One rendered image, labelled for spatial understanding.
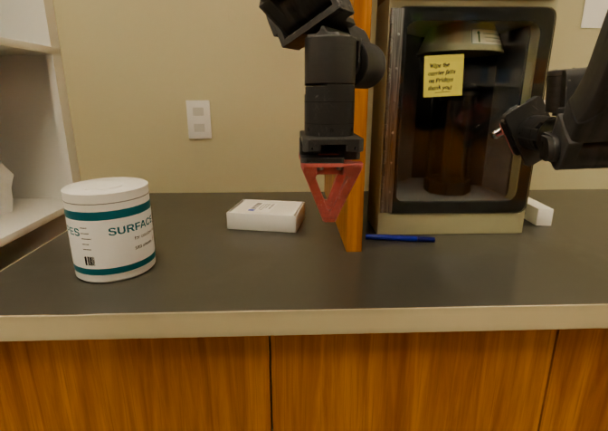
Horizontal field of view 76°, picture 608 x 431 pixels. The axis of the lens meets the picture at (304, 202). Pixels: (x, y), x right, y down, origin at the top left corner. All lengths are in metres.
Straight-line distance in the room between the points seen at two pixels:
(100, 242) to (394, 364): 0.50
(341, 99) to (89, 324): 0.46
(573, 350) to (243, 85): 1.00
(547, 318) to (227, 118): 0.95
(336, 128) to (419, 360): 0.41
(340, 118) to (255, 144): 0.82
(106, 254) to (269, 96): 0.72
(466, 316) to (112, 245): 0.55
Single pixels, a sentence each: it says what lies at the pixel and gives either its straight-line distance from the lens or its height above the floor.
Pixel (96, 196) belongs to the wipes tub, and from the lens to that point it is 0.67.
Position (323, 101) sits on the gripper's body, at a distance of 0.43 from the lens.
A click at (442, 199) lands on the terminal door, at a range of 0.87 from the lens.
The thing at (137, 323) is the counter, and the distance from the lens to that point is 0.62.
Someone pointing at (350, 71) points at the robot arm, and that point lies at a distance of 0.44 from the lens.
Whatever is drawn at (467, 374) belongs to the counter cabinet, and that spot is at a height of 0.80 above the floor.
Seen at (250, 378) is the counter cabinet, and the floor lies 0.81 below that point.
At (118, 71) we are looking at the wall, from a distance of 1.32.
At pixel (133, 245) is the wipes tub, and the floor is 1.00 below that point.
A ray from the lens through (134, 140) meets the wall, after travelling 1.32.
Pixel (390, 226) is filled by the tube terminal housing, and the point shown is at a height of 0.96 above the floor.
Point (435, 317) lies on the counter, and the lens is 0.62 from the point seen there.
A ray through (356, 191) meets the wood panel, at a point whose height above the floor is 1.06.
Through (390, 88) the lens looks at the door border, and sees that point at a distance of 0.80.
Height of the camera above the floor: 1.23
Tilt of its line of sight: 15 degrees down
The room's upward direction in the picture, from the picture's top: straight up
